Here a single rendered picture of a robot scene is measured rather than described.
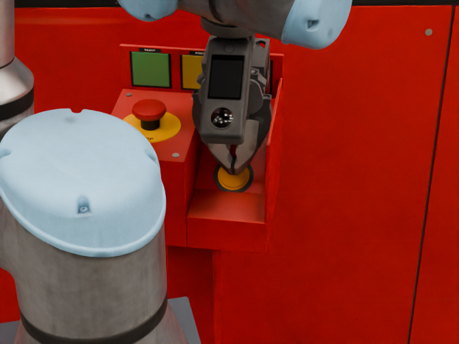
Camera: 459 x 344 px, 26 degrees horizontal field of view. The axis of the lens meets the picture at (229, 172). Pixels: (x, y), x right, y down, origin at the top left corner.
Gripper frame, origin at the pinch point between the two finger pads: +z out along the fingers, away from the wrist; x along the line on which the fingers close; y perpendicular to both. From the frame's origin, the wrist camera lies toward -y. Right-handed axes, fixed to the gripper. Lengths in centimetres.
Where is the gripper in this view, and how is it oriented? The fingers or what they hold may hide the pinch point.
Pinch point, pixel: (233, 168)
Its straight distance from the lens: 117.4
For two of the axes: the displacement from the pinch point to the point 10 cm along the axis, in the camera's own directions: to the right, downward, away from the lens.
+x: -9.9, -0.7, 1.2
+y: 1.4, -6.2, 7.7
